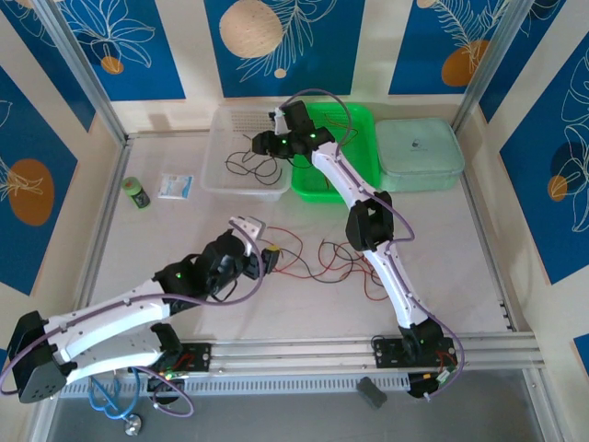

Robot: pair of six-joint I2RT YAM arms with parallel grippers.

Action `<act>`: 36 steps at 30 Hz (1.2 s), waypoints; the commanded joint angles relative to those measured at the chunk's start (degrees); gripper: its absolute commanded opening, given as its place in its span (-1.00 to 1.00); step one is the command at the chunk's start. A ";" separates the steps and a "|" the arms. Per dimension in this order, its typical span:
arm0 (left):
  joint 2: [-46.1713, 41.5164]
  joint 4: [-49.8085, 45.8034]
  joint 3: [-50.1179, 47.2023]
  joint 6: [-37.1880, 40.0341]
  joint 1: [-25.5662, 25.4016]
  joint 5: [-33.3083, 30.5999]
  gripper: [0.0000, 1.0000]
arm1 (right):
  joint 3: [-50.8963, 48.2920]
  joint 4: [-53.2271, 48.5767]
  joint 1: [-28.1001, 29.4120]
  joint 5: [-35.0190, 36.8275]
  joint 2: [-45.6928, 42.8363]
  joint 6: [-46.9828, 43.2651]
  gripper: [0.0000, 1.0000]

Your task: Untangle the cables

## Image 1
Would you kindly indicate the small green capped bottle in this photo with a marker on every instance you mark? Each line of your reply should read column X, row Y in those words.
column 136, row 193

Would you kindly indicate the green plastic basket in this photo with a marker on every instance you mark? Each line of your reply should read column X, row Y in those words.
column 363, row 138

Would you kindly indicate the white blue sachet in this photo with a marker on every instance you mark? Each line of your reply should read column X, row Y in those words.
column 175, row 185

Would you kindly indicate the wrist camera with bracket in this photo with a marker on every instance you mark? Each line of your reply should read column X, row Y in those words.
column 298, row 117
column 221, row 248

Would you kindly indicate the round metal disc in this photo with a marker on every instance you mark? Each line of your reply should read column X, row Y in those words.
column 132, row 424

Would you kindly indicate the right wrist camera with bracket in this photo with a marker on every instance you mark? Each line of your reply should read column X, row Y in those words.
column 298, row 117

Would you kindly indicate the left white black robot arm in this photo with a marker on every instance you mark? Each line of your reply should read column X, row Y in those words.
column 106, row 313

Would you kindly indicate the black electronics box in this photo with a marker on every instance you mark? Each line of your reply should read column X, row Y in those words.
column 421, row 386
column 165, row 383

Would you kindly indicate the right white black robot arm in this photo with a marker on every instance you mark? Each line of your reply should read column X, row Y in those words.
column 345, row 175

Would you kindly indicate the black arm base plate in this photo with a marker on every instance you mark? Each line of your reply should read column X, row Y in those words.
column 389, row 353
column 200, row 357

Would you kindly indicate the aluminium front rail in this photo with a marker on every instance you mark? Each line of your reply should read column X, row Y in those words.
column 299, row 354

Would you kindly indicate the clear plastic basket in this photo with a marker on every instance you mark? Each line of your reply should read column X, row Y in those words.
column 221, row 138

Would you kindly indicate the aluminium corner post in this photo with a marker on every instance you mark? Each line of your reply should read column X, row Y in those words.
column 488, row 60
column 83, row 69

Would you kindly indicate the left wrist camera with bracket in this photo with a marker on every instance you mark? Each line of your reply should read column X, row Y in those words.
column 221, row 248

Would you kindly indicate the dark grey block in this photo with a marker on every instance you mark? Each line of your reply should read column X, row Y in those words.
column 372, row 392

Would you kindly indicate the pale green lidded container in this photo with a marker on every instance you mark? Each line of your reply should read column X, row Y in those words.
column 419, row 154

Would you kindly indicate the aluminium side rail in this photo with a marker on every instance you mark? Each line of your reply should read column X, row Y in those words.
column 108, row 207
column 483, row 232

